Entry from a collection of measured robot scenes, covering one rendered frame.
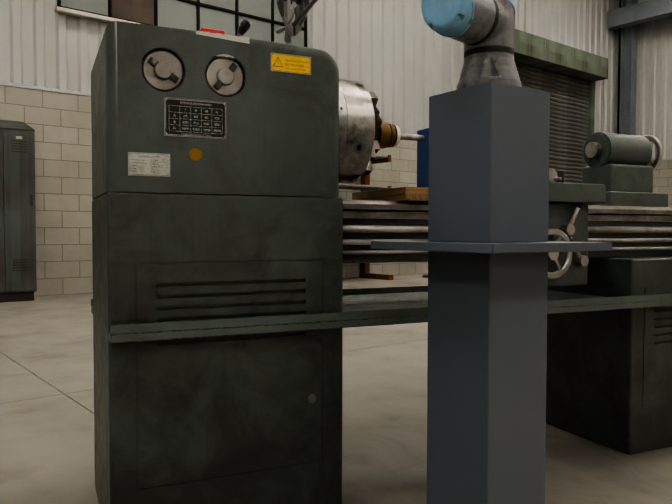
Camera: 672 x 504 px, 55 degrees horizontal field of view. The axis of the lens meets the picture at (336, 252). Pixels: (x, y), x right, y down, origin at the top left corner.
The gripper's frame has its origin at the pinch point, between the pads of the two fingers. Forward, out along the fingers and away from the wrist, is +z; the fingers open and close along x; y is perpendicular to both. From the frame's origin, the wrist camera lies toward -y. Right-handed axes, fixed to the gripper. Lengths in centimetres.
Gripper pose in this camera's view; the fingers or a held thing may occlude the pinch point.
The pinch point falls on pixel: (292, 31)
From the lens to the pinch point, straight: 191.6
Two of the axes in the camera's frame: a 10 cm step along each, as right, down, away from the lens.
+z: 0.0, 10.0, 0.3
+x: 9.1, -0.1, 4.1
